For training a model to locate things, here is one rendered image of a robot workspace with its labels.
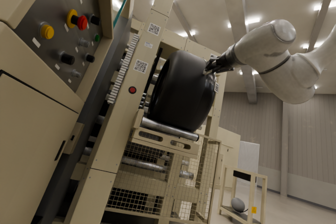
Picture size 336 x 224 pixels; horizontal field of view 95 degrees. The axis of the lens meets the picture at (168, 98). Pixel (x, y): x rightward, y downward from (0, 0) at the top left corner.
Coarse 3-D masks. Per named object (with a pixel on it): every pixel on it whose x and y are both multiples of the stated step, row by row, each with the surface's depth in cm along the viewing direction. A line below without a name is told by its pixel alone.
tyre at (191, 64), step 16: (176, 64) 83; (192, 64) 84; (160, 80) 127; (176, 80) 79; (192, 80) 80; (208, 80) 84; (160, 96) 84; (176, 96) 78; (192, 96) 80; (208, 96) 82; (160, 112) 83; (176, 112) 81; (192, 112) 82; (208, 112) 87; (192, 128) 87
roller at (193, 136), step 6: (144, 120) 80; (150, 120) 81; (150, 126) 81; (156, 126) 81; (162, 126) 82; (168, 126) 83; (168, 132) 83; (174, 132) 84; (180, 132) 84; (186, 132) 85; (192, 132) 88; (186, 138) 86; (192, 138) 86; (198, 138) 87
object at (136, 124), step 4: (136, 112) 83; (140, 112) 76; (136, 116) 75; (140, 116) 76; (136, 120) 75; (140, 120) 75; (132, 124) 81; (136, 124) 74; (132, 128) 83; (136, 128) 75
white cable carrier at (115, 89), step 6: (138, 36) 99; (132, 42) 97; (132, 48) 96; (126, 54) 94; (132, 54) 98; (126, 60) 93; (126, 66) 97; (120, 72) 92; (120, 78) 90; (114, 84) 88; (120, 84) 89; (114, 90) 87; (114, 96) 86; (108, 102) 86; (114, 102) 87
